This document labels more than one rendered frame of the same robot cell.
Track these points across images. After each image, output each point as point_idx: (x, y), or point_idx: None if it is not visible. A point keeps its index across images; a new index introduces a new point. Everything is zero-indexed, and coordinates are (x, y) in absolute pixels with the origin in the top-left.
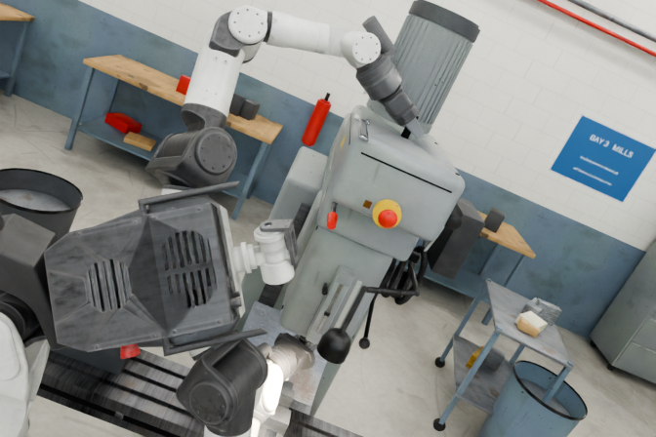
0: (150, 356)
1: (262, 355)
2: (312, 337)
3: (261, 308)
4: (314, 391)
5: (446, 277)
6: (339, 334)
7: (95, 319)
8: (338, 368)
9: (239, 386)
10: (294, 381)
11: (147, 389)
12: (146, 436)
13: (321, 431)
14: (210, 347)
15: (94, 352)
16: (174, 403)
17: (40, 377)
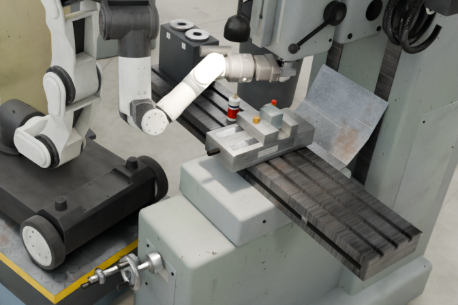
0: (223, 89)
1: (154, 10)
2: (255, 39)
3: (326, 71)
4: (354, 153)
5: (439, 13)
6: (234, 16)
7: None
8: (394, 143)
9: (117, 15)
10: (339, 141)
11: (202, 103)
12: (191, 133)
13: (324, 172)
14: None
15: (177, 70)
16: (212, 114)
17: (94, 39)
